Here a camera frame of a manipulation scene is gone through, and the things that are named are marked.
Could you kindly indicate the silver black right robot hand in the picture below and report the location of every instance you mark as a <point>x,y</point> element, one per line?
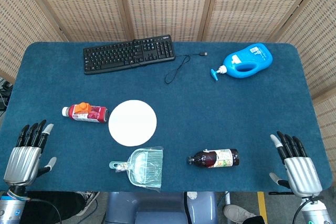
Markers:
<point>302,172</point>

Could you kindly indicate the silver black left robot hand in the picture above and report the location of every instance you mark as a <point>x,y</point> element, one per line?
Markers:
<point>23,159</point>

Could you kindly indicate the orange plastic block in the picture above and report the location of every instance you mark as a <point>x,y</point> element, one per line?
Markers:
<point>83,107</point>

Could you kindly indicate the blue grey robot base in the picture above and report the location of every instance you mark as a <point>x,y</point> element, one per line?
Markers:
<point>157,208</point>

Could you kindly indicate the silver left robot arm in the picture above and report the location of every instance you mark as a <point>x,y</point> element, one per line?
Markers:
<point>11,207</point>

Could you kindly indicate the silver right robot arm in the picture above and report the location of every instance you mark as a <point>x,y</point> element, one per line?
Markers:
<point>315,212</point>

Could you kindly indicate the red juice bottle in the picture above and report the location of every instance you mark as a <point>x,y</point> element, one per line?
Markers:
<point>94,115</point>

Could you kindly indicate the dark brown labelled bottle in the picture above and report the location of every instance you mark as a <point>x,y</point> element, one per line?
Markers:
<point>214,158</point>

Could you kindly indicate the white round plate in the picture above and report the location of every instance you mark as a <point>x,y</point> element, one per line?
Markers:
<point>132,123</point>

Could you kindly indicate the blue detergent jug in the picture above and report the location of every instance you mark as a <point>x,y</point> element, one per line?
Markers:
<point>252,58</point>

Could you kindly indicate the black trousers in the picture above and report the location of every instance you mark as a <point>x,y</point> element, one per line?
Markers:
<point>52,208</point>

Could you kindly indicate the white shoe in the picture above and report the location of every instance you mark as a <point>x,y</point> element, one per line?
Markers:
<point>237,214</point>

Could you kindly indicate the black white sneaker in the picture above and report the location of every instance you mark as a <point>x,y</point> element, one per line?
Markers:
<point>90,200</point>

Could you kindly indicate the blue table cloth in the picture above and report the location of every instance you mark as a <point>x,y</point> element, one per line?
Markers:
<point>199,119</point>

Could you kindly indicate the green dustpan in plastic wrap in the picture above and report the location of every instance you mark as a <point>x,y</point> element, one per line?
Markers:
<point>145,167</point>

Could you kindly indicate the black computer keyboard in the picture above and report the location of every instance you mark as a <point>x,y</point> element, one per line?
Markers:
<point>126,56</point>

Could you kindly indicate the woven folding screen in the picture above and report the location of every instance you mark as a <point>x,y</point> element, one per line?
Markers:
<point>162,3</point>

